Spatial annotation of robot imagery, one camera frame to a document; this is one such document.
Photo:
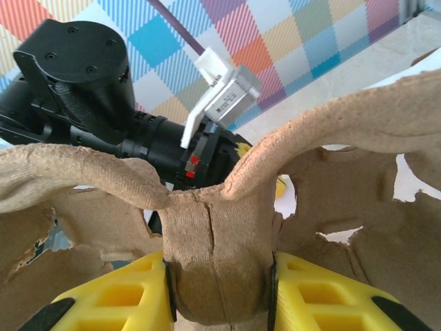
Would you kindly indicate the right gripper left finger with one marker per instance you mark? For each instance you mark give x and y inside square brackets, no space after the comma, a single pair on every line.
[113,303]

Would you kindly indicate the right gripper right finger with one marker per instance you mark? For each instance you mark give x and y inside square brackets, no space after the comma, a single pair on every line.
[327,300]

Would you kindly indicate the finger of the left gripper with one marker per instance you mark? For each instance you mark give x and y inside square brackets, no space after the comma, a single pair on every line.
[244,149]
[280,188]

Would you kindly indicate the brown pulp cup carrier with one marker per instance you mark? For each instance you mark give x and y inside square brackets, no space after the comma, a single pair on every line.
[213,241]

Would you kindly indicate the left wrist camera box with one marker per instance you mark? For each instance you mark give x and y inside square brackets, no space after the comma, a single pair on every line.
[227,96]

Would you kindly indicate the left aluminium corner post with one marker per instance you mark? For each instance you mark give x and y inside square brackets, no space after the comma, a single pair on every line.
[418,8]

